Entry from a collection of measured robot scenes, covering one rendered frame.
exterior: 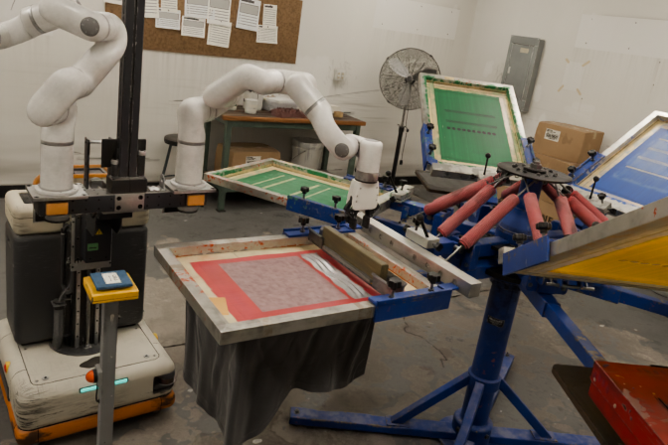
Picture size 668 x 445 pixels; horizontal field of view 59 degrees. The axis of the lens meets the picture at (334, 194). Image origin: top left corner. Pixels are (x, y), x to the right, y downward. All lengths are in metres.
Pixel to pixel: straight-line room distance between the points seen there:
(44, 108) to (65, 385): 1.19
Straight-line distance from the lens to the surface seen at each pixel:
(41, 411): 2.64
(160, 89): 5.60
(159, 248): 2.00
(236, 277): 1.91
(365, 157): 1.90
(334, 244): 2.10
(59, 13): 1.86
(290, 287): 1.88
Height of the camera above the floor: 1.77
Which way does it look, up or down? 16 degrees down
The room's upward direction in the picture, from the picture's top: 9 degrees clockwise
